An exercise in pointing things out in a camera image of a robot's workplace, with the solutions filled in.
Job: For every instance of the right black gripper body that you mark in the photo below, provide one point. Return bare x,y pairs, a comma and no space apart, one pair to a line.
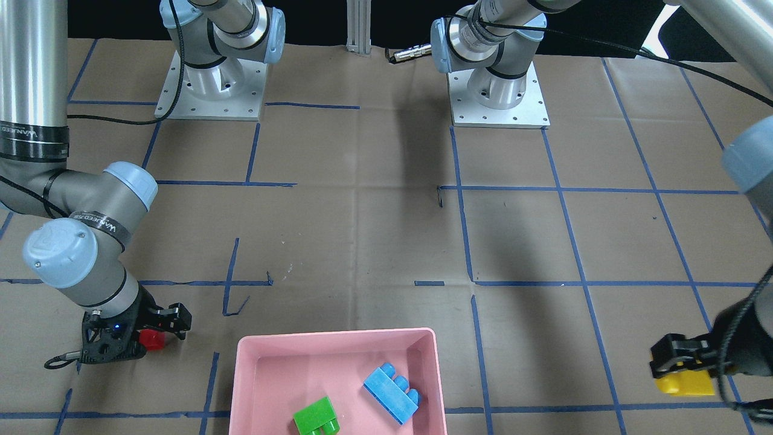
147,315

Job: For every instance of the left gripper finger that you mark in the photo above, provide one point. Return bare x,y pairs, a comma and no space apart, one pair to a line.
675,353

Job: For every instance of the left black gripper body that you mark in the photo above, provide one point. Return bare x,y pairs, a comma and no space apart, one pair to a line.
738,338

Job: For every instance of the red toy block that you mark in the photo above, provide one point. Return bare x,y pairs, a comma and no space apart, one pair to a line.
152,339

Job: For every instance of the yellow toy block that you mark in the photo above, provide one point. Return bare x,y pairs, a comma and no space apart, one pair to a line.
685,383

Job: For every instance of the green toy block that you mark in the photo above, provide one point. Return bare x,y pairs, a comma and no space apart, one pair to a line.
317,418

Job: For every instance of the blue toy block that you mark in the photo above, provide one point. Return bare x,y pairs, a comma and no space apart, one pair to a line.
393,393

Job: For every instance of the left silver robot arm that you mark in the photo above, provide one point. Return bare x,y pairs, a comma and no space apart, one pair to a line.
496,40

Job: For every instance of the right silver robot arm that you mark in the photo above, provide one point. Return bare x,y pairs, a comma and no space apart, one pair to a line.
223,48

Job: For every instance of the pink plastic box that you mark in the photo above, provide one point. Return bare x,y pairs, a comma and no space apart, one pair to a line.
277,375

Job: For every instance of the metal cylinder connector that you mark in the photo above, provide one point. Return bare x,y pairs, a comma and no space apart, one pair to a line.
408,54

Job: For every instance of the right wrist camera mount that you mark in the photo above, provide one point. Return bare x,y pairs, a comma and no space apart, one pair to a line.
105,340

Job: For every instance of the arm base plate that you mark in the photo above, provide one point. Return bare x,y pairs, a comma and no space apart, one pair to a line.
232,90
480,99

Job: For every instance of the aluminium frame post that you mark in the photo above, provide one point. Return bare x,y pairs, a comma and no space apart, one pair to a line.
358,27

